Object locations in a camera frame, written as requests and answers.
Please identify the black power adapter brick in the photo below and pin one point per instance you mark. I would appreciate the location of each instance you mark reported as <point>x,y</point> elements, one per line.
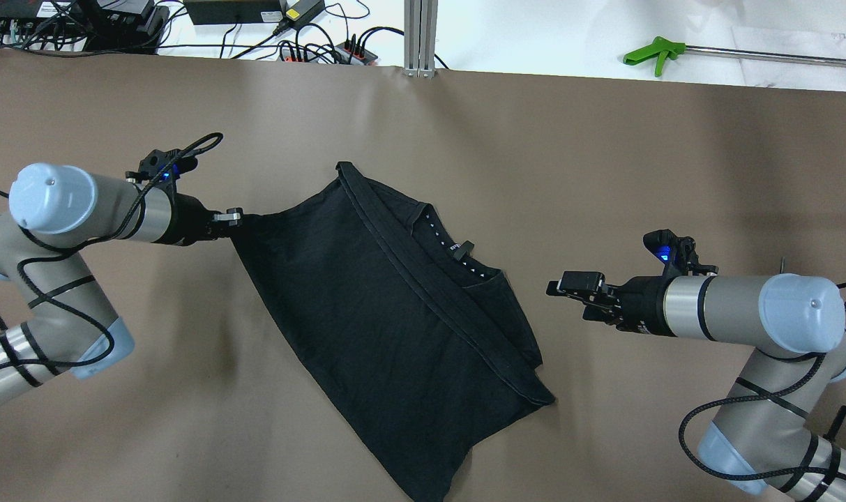
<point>304,11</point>

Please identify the green handled reach grabber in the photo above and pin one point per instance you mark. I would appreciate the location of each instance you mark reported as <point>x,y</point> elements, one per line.
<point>662,49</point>

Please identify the grey orange usb hub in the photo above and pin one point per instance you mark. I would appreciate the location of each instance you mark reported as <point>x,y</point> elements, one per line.
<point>310,53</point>
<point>353,53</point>

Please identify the grey orange USB hub far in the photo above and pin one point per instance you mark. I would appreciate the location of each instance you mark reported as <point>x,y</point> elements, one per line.
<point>353,53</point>

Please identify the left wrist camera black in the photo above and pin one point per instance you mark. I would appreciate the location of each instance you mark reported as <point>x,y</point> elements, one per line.
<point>164,168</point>

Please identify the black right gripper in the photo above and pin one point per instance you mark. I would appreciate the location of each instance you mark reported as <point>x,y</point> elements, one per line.
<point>642,304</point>

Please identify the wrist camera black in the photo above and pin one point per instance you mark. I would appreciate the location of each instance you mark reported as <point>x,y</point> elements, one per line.
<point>678,254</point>
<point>164,168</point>

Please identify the black printed t-shirt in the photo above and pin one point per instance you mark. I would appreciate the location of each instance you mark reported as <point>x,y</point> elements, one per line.
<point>424,350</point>

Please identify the aluminium frame post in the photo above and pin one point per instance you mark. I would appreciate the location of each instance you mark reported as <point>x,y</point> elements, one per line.
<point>420,27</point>

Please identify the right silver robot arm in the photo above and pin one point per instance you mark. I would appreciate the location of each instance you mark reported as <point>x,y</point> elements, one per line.
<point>756,436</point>

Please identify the grey orange USB hub near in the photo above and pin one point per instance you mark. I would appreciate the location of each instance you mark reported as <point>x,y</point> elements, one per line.
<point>310,53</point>

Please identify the long black device box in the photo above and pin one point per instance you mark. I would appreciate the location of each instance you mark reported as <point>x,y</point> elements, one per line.
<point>204,13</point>

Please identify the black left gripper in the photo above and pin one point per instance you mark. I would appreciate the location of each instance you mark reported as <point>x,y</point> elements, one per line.
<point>187,220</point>

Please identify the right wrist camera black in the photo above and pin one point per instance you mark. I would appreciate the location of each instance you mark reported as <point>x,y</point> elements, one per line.
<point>678,254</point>

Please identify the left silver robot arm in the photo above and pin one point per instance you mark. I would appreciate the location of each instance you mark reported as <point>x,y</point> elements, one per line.
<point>52,210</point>

